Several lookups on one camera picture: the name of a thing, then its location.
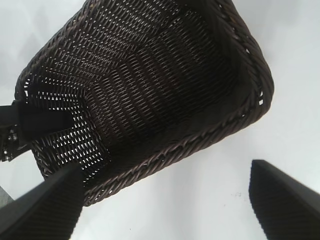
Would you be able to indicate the dark brown wicker basket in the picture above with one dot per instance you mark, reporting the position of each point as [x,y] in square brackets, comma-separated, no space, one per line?
[150,87]

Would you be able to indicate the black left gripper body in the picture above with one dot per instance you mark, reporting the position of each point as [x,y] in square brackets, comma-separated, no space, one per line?
[7,117]

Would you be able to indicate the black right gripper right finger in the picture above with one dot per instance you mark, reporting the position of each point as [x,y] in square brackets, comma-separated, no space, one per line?
[287,205]

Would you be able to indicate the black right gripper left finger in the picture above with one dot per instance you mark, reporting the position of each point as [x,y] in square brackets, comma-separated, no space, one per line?
[45,212]

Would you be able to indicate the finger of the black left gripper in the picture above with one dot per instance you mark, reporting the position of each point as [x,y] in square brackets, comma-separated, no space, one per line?
[25,147]
[45,123]

